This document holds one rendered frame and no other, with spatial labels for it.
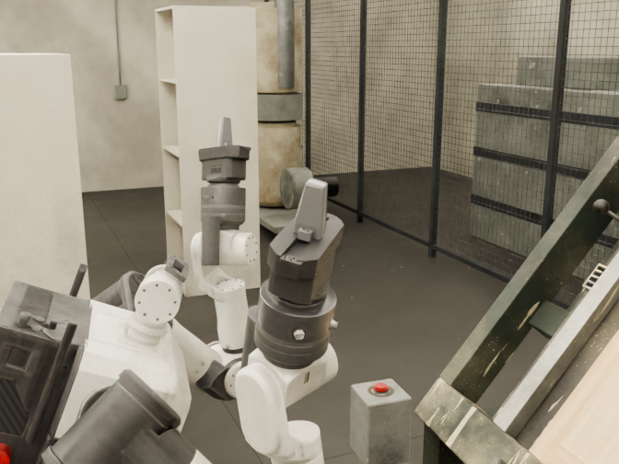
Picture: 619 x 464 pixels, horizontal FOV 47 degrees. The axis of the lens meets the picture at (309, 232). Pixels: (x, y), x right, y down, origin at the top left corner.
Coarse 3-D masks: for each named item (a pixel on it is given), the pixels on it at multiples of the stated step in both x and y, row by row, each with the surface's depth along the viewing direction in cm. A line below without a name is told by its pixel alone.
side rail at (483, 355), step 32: (608, 160) 193; (576, 192) 196; (608, 192) 192; (576, 224) 191; (608, 224) 195; (544, 256) 191; (576, 256) 194; (512, 288) 193; (544, 288) 193; (512, 320) 192; (480, 352) 191; (512, 352) 195; (480, 384) 194
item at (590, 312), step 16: (608, 272) 172; (592, 288) 173; (608, 288) 169; (592, 304) 170; (608, 304) 170; (576, 320) 171; (592, 320) 170; (560, 336) 172; (576, 336) 169; (544, 352) 173; (560, 352) 169; (576, 352) 170; (544, 368) 170; (560, 368) 170; (528, 384) 171; (544, 384) 169; (512, 400) 172; (528, 400) 169; (496, 416) 173; (512, 416) 169; (528, 416) 170; (512, 432) 170
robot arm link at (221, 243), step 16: (208, 208) 138; (224, 208) 138; (240, 208) 140; (208, 224) 135; (224, 224) 139; (240, 224) 141; (208, 240) 135; (224, 240) 138; (240, 240) 137; (256, 240) 142; (208, 256) 135; (224, 256) 138; (240, 256) 137; (256, 256) 142
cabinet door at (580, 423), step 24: (600, 360) 162; (600, 384) 159; (576, 408) 160; (600, 408) 155; (552, 432) 161; (576, 432) 157; (600, 432) 152; (552, 456) 157; (576, 456) 153; (600, 456) 149
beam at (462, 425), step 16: (448, 384) 192; (432, 400) 192; (448, 400) 187; (464, 400) 183; (432, 416) 188; (448, 416) 184; (464, 416) 180; (480, 416) 176; (448, 432) 181; (464, 432) 177; (480, 432) 173; (496, 432) 169; (464, 448) 174; (480, 448) 170; (496, 448) 166; (512, 448) 163
